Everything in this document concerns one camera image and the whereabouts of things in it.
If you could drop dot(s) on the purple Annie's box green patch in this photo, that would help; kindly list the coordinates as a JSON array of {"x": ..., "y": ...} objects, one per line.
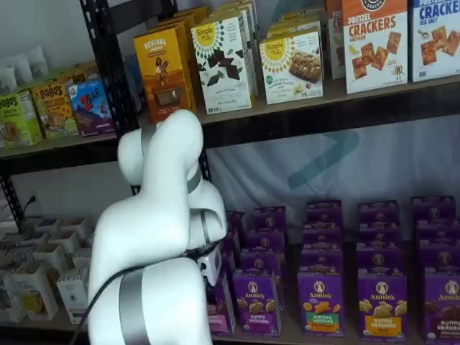
[{"x": 321, "y": 305}]

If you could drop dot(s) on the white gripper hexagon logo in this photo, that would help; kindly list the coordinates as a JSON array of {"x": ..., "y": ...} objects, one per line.
[{"x": 212, "y": 264}]

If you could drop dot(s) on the Simple Mills soft bar box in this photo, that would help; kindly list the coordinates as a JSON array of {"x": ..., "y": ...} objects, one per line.
[
  {"x": 294, "y": 23},
  {"x": 291, "y": 72}
]

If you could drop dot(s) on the black wall plug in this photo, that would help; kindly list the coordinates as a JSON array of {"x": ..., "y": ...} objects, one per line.
[{"x": 30, "y": 201}]

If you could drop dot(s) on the orange Bobo's box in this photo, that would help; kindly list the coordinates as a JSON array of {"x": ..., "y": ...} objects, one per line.
[
  {"x": 54, "y": 111},
  {"x": 84, "y": 72}
]

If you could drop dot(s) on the purple Annie's snack box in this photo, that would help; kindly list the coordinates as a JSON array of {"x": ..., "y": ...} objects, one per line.
[
  {"x": 438, "y": 231},
  {"x": 266, "y": 239},
  {"x": 321, "y": 257},
  {"x": 229, "y": 264},
  {"x": 321, "y": 235},
  {"x": 323, "y": 212},
  {"x": 269, "y": 217},
  {"x": 237, "y": 221},
  {"x": 379, "y": 257},
  {"x": 233, "y": 241},
  {"x": 379, "y": 212},
  {"x": 433, "y": 208},
  {"x": 379, "y": 233},
  {"x": 260, "y": 258},
  {"x": 440, "y": 257}
]

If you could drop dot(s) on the white backdrop sheet teal logo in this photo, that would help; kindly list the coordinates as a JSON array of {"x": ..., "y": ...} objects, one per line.
[{"x": 359, "y": 172}]

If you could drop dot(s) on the red pretzel crackers cheddar box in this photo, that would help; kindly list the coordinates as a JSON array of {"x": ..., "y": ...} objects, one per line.
[
  {"x": 334, "y": 43},
  {"x": 375, "y": 54}
]

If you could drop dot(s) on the white organic pantry box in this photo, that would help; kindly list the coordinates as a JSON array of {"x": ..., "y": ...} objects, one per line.
[
  {"x": 73, "y": 294},
  {"x": 10, "y": 298},
  {"x": 81, "y": 257},
  {"x": 63, "y": 240},
  {"x": 36, "y": 291}
]

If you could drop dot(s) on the green Bobo's box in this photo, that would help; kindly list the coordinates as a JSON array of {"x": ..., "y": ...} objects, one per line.
[{"x": 18, "y": 122}]

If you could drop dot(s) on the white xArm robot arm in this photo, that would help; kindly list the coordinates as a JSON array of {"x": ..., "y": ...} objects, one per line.
[{"x": 161, "y": 215}]

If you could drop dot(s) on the purple Annie's box orange patch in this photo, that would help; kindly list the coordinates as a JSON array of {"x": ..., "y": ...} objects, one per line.
[{"x": 382, "y": 305}]

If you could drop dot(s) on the purple Annie's box brown bunnies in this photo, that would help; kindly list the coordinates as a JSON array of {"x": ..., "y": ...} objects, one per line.
[{"x": 443, "y": 305}]

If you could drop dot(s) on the purple Annie's box pink patch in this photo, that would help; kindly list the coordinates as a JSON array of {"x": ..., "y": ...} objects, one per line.
[{"x": 224, "y": 309}]

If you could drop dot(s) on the black metal shelving rack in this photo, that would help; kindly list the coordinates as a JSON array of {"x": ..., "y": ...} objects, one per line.
[
  {"x": 323, "y": 124},
  {"x": 54, "y": 160}
]

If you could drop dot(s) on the white pouch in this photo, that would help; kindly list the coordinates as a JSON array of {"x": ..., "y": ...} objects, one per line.
[
  {"x": 7, "y": 81},
  {"x": 19, "y": 70},
  {"x": 37, "y": 63}
]

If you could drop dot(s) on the purple Annie's bunny grahams box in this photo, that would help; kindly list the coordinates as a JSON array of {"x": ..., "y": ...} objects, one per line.
[{"x": 257, "y": 305}]

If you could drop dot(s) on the blue pretzel crackers salt box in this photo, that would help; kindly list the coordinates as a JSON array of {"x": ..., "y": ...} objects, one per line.
[{"x": 436, "y": 43}]

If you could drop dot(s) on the blue purple Zbar box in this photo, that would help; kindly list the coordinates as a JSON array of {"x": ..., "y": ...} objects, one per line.
[{"x": 91, "y": 108}]

